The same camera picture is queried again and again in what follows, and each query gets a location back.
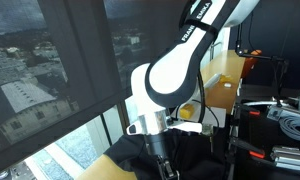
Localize black clamp with red tip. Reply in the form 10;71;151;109
229;137;265;159

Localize silver metal rails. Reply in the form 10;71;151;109
270;146;300;171

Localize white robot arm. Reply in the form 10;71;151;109
127;0;259;180

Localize rolled clear plastic tube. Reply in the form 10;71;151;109
204;73;221;89

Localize orange object on stand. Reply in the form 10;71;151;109
241;50;262;78

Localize black zip jersey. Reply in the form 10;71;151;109
105;130;226;180

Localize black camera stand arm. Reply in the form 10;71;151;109
235;25;289;99

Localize small white object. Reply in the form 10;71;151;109
224;83;231;88

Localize yellow object far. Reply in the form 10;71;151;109
219;75;233;83

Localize green white jersey tag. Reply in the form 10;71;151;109
202;124;213;136

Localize grey coiled cable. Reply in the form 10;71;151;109
278;116;300;144

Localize yellow block near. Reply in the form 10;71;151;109
179;104;194;119

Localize white paper sheet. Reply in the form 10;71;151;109
203;107;226;128

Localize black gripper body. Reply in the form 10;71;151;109
144;133;168;158

